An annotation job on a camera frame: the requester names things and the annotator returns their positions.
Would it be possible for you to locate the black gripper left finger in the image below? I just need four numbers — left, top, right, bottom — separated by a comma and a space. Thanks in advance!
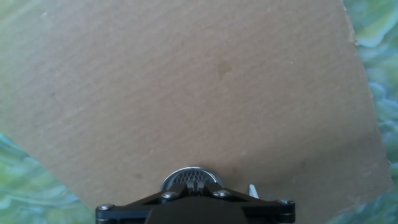
95, 183, 195, 224

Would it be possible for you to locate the white mesh tray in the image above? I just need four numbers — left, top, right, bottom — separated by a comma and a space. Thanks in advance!
248, 184, 260, 199

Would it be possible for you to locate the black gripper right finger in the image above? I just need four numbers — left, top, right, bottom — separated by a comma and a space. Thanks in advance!
195, 182, 295, 224

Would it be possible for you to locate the green marble pattern mat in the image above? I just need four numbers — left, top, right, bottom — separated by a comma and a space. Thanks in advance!
0, 0, 398, 224

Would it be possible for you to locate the brown cardboard sheet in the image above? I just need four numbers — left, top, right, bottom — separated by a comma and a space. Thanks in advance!
0, 0, 395, 224

